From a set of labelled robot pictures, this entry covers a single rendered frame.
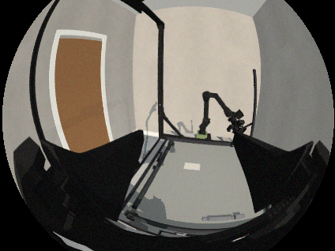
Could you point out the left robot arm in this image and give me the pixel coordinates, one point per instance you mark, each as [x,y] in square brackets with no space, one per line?
[231,116]

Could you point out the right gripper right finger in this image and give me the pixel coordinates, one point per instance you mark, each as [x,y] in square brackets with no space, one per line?
[267,168]

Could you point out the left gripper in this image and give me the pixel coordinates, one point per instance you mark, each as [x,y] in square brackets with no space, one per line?
[234,128]

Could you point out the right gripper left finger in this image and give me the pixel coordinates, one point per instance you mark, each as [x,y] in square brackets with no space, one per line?
[104,173]

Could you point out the black table rim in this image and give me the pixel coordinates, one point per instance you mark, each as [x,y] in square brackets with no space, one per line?
[154,158]

